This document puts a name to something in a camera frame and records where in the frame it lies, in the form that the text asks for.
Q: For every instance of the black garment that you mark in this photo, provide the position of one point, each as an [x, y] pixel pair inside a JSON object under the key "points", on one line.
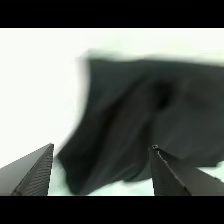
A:
{"points": [[140, 116]]}

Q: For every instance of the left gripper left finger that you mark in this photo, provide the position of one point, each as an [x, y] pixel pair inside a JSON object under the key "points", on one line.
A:
{"points": [[31, 175]]}

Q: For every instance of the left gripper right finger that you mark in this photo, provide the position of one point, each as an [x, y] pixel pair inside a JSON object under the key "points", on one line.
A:
{"points": [[173, 178]]}

